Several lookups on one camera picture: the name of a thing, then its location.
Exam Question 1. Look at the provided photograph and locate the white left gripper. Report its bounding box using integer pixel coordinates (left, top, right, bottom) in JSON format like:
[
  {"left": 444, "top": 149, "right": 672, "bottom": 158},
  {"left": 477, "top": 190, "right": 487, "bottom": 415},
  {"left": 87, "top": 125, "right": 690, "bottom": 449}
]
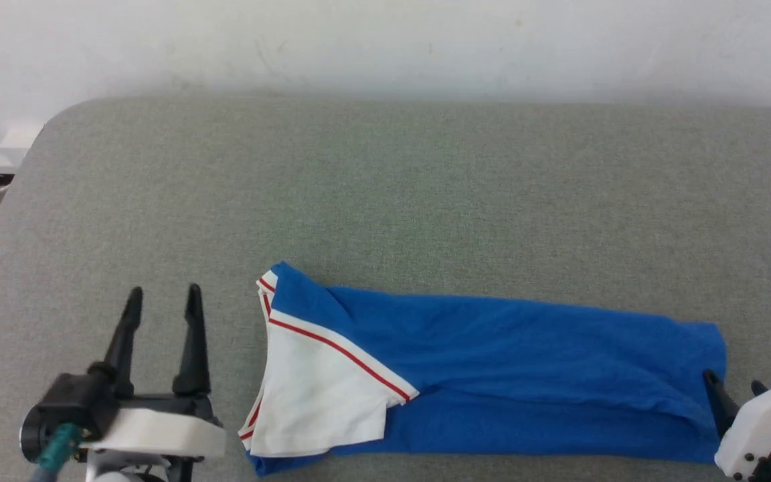
[{"left": 81, "top": 283, "right": 227, "bottom": 464}]

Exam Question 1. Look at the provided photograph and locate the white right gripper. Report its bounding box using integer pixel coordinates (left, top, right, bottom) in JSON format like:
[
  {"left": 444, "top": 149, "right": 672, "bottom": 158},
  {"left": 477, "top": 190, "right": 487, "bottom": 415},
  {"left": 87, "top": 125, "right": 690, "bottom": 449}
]
[{"left": 703, "top": 370, "right": 771, "bottom": 481}]

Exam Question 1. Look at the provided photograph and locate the blue jersey with white sleeves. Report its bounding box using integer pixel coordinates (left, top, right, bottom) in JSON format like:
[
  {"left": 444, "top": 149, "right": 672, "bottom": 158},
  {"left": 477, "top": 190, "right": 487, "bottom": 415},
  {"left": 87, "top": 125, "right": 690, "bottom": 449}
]
[{"left": 238, "top": 261, "right": 727, "bottom": 477}]

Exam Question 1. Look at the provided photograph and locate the grey fabric sofa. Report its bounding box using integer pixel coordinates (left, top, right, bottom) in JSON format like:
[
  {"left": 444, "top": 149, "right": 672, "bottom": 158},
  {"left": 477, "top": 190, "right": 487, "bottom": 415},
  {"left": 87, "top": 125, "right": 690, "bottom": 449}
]
[{"left": 0, "top": 94, "right": 771, "bottom": 482}]

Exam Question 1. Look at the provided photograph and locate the teal camera cable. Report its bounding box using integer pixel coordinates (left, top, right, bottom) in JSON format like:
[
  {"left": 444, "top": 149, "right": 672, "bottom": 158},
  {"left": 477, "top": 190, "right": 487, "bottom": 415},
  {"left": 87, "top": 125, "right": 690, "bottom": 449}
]
[{"left": 27, "top": 423, "right": 84, "bottom": 482}]

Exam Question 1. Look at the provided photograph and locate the white wall box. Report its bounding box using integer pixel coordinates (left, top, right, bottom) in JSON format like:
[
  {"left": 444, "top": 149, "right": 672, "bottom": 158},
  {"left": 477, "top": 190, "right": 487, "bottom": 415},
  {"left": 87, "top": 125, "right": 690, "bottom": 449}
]
[{"left": 0, "top": 120, "right": 46, "bottom": 151}]

